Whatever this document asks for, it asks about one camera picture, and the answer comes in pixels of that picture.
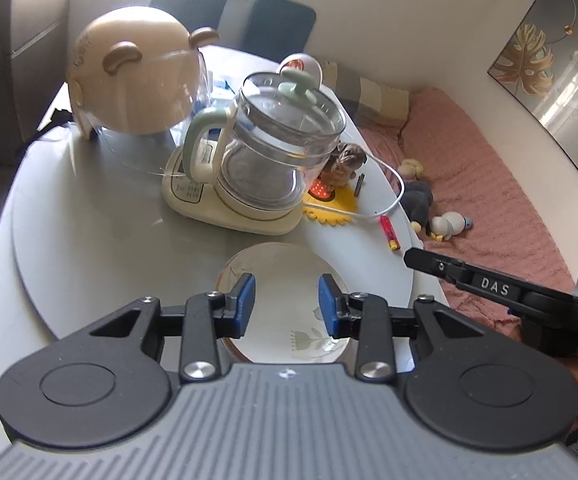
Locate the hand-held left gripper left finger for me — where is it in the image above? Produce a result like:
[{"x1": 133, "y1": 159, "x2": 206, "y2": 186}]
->
[{"x1": 88, "y1": 272, "x2": 257, "y2": 384}]

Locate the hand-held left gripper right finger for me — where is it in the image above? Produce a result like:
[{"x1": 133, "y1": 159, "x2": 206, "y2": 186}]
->
[{"x1": 317, "y1": 273, "x2": 488, "y2": 383}]

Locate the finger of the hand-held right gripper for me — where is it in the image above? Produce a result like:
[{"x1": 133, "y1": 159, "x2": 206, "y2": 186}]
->
[{"x1": 402, "y1": 247, "x2": 530, "y2": 312}]

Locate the white plate with twig print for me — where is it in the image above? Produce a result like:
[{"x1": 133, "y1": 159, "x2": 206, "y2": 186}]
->
[{"x1": 215, "y1": 242, "x2": 356, "y2": 364}]

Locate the white duck stuffed toy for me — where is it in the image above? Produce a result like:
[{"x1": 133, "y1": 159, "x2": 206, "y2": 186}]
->
[{"x1": 426, "y1": 211, "x2": 471, "y2": 241}]

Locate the pink blanket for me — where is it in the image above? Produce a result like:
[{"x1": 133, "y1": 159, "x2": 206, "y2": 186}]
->
[{"x1": 356, "y1": 87, "x2": 578, "y2": 333}]

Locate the dark grey stuffed toy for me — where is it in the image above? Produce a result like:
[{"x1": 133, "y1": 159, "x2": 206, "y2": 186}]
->
[{"x1": 400, "y1": 180, "x2": 434, "y2": 236}]

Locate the red lighter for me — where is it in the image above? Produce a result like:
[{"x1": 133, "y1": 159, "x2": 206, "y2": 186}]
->
[{"x1": 380, "y1": 215, "x2": 401, "y2": 251}]

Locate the yellow scalloped coaster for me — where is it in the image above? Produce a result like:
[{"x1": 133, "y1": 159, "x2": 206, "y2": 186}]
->
[{"x1": 301, "y1": 180, "x2": 362, "y2": 228}]

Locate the cream kettle base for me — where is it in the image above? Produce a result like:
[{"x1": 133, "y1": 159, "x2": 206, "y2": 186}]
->
[{"x1": 162, "y1": 147, "x2": 304, "y2": 236}]

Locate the yellow stuffed toy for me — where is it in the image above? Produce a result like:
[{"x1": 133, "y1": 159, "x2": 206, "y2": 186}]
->
[{"x1": 400, "y1": 159, "x2": 426, "y2": 181}]

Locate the grey glass turntable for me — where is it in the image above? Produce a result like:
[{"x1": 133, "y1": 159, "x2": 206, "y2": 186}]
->
[{"x1": 12, "y1": 45, "x2": 416, "y2": 356}]

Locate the brown figurine ornament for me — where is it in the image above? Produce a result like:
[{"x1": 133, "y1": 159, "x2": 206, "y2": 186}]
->
[{"x1": 319, "y1": 141, "x2": 368, "y2": 188}]

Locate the plaid pillow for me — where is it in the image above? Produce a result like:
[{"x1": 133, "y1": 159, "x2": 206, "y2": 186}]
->
[{"x1": 319, "y1": 59, "x2": 412, "y2": 128}]

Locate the white red-marked round object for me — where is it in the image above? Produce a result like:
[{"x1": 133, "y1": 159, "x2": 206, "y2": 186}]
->
[{"x1": 275, "y1": 53, "x2": 323, "y2": 86}]

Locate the beige helmet with bear ears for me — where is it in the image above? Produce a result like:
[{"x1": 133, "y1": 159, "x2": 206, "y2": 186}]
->
[{"x1": 34, "y1": 6, "x2": 221, "y2": 177}]

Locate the dark blue-grey chair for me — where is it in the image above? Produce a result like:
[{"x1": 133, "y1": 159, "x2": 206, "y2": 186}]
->
[
  {"x1": 148, "y1": 0, "x2": 228, "y2": 46},
  {"x1": 239, "y1": 0, "x2": 317, "y2": 58}
]

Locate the grey cabinet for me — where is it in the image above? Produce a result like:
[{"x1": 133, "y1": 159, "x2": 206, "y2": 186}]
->
[{"x1": 0, "y1": 0, "x2": 76, "y2": 163}]

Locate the white cable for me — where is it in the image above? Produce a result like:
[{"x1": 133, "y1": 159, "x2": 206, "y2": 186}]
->
[{"x1": 314, "y1": 152, "x2": 406, "y2": 221}]

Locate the glass kettle with pale handle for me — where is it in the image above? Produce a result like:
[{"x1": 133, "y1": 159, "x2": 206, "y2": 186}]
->
[{"x1": 183, "y1": 67, "x2": 348, "y2": 211}]

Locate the wall poster with gold leaf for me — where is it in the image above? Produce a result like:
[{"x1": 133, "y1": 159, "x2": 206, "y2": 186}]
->
[{"x1": 487, "y1": 0, "x2": 578, "y2": 171}]

